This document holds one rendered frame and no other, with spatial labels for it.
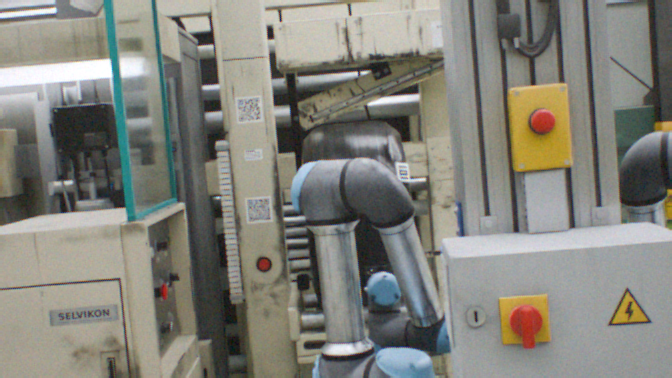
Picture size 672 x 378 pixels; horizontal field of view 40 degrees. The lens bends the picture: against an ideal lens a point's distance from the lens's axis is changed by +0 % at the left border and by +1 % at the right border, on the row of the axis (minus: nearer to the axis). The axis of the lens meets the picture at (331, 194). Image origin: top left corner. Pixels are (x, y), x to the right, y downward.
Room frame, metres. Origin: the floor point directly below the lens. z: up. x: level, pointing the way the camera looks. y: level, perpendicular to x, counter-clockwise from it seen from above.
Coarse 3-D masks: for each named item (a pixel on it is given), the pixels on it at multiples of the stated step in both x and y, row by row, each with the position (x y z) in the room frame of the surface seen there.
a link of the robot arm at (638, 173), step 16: (640, 144) 1.81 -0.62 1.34; (656, 144) 1.78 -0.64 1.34; (624, 160) 1.84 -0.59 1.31; (640, 160) 1.80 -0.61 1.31; (656, 160) 1.77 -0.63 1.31; (624, 176) 1.83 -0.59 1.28; (640, 176) 1.80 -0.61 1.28; (656, 176) 1.78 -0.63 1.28; (624, 192) 1.84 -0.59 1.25; (640, 192) 1.82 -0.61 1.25; (656, 192) 1.82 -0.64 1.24; (640, 208) 1.84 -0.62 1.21; (656, 208) 1.84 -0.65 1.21; (656, 224) 1.86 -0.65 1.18
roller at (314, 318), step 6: (366, 306) 2.57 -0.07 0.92; (402, 306) 2.56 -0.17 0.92; (300, 312) 2.57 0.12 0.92; (306, 312) 2.57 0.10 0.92; (312, 312) 2.56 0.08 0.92; (318, 312) 2.56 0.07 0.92; (366, 312) 2.55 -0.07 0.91; (402, 312) 2.55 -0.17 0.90; (306, 318) 2.55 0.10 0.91; (312, 318) 2.55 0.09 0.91; (318, 318) 2.55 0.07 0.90; (324, 318) 2.55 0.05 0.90; (366, 318) 2.55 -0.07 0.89; (306, 324) 2.55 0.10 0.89; (312, 324) 2.55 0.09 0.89; (318, 324) 2.56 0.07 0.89; (324, 324) 2.56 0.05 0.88
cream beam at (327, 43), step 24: (288, 24) 2.89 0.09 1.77; (312, 24) 2.89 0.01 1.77; (336, 24) 2.89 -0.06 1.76; (360, 24) 2.89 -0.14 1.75; (384, 24) 2.89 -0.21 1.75; (408, 24) 2.89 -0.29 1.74; (288, 48) 2.89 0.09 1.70; (312, 48) 2.89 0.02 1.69; (336, 48) 2.89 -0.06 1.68; (360, 48) 2.89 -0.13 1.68; (384, 48) 2.89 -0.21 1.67; (408, 48) 2.89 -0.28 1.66; (432, 48) 2.89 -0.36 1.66
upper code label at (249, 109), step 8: (256, 96) 2.63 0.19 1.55; (240, 104) 2.63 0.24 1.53; (248, 104) 2.63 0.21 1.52; (256, 104) 2.63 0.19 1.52; (240, 112) 2.63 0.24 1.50; (248, 112) 2.63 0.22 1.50; (256, 112) 2.63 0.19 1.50; (240, 120) 2.63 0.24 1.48; (248, 120) 2.63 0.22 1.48; (256, 120) 2.63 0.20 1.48
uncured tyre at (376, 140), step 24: (312, 144) 2.57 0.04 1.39; (336, 144) 2.54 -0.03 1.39; (360, 144) 2.53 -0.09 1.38; (384, 144) 2.53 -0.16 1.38; (408, 192) 2.48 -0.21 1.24; (360, 216) 2.43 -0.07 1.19; (312, 240) 2.47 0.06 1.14; (360, 240) 2.44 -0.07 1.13; (312, 264) 2.50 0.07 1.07; (360, 264) 2.45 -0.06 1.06; (384, 264) 2.46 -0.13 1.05; (360, 288) 2.50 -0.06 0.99
